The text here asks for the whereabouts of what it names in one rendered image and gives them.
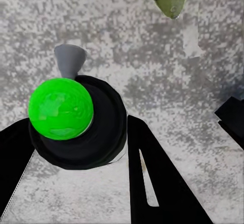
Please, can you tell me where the insectifuge atomizer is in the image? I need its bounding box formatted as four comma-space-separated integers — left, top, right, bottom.
28, 44, 128, 171

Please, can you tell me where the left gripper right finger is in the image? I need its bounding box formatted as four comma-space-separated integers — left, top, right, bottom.
127, 116, 213, 224

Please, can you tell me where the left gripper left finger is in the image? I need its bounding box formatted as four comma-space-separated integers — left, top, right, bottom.
0, 118, 35, 218

